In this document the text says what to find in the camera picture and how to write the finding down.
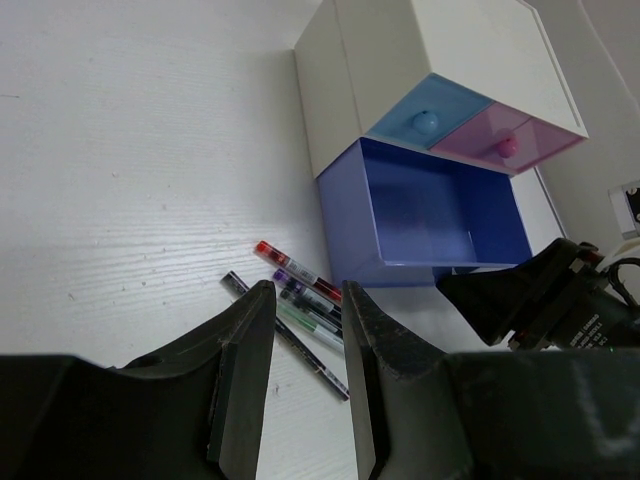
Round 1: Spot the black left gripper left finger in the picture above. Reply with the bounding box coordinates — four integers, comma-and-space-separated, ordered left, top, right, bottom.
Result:
1, 281, 276, 479

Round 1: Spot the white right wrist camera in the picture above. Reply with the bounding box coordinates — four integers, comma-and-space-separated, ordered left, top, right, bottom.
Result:
598, 180, 639, 271

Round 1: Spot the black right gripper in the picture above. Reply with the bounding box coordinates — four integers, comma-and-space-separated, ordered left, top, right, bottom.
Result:
436, 239, 639, 351

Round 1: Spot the pink drawer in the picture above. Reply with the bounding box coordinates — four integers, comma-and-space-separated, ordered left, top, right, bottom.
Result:
431, 103, 584, 175

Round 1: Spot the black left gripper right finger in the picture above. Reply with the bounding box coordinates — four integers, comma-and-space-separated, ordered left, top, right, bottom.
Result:
342, 281, 639, 479

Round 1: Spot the green gel pen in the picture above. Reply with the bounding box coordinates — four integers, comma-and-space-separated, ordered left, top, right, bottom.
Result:
276, 300, 344, 353

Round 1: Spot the light blue small drawer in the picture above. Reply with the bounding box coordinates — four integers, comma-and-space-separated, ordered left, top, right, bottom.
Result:
368, 74, 492, 150

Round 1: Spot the white mini drawer cabinet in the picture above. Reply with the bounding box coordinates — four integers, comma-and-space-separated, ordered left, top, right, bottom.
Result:
294, 1, 588, 174

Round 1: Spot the black gel pen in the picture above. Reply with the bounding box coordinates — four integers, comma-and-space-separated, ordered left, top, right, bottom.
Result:
221, 271, 350, 402

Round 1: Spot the purple drawer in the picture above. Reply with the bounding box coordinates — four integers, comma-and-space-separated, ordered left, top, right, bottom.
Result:
317, 138, 532, 288

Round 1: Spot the red gel pen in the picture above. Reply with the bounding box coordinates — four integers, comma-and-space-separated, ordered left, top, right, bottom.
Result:
255, 240, 342, 303

